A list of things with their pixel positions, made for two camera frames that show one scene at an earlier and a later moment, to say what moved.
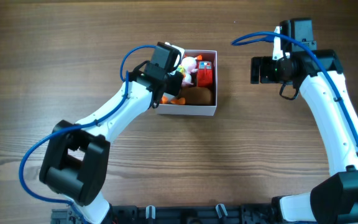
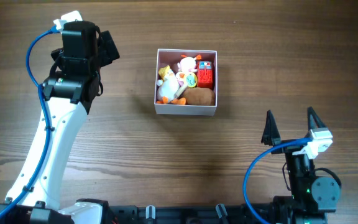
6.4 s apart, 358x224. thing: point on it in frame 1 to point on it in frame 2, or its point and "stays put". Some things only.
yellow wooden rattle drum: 181,69 to 191,82
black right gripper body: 255,70 to 291,145
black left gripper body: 173,84 to 108,53
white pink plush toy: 189,65 stays put
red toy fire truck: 204,73 stays put
